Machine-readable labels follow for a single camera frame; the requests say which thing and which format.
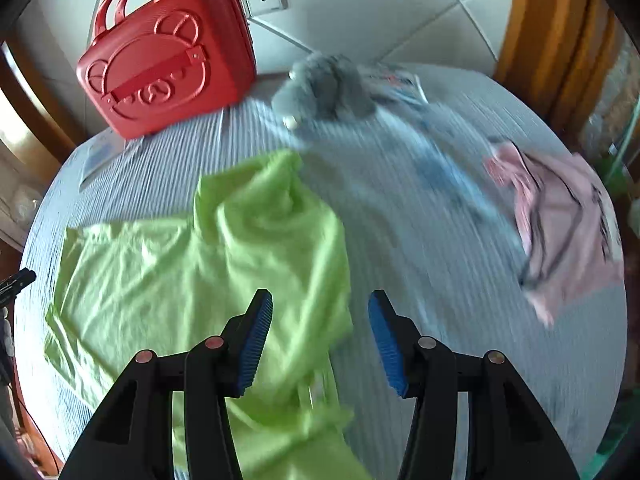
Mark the pink garment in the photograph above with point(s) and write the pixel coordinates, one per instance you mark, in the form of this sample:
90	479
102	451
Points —
562	230

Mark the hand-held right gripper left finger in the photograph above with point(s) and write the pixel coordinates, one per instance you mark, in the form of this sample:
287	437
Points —
256	342

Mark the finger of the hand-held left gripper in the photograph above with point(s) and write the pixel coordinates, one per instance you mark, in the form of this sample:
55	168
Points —
15	284

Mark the red bear-embossed suitcase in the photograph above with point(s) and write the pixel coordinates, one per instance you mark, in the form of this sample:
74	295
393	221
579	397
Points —
160	60

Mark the white padded headboard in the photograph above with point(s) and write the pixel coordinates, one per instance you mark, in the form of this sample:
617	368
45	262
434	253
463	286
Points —
400	5

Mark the grey plush toy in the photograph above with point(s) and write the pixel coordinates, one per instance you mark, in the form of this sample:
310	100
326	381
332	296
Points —
325	91

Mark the light green t-shirt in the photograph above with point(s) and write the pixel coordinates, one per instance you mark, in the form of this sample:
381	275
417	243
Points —
200	270

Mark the striped bed sheet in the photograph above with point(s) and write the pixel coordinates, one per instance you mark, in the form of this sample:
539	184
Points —
425	260

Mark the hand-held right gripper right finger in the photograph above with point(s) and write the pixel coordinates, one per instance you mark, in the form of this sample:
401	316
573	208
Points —
386	342

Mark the light blue garment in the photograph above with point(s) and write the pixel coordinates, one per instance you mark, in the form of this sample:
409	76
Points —
445	160

